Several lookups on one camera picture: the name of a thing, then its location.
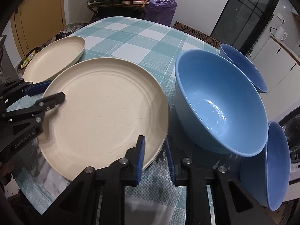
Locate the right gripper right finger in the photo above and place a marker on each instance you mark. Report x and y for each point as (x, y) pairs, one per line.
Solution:
(212, 192)

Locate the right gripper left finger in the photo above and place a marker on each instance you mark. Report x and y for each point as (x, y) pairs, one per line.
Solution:
(98, 196)

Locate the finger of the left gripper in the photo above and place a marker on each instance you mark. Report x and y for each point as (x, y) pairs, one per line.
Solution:
(49, 102)
(38, 88)

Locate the cream plate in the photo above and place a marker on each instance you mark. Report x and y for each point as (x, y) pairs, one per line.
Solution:
(109, 103)
(54, 59)

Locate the large light blue bowl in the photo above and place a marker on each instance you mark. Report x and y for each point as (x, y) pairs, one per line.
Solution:
(218, 107)

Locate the white lower kitchen cabinets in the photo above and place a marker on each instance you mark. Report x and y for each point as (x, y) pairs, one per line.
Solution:
(274, 61)

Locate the person left hand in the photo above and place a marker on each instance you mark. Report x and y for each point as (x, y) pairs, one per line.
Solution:
(6, 172)

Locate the yellow wooden door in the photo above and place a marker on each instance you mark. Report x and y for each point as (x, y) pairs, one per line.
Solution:
(35, 22)

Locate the white washing machine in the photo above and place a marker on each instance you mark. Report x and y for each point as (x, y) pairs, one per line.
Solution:
(290, 126)

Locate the purple plastic bag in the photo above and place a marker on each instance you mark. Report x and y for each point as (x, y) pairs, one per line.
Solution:
(161, 11)

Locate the patterned cardboard box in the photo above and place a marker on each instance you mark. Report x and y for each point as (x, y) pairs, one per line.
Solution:
(197, 34)

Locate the white electric kettle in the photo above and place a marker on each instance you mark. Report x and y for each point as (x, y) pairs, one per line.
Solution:
(280, 34)

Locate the black glass door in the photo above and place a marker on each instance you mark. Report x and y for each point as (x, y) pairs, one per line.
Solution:
(242, 22)

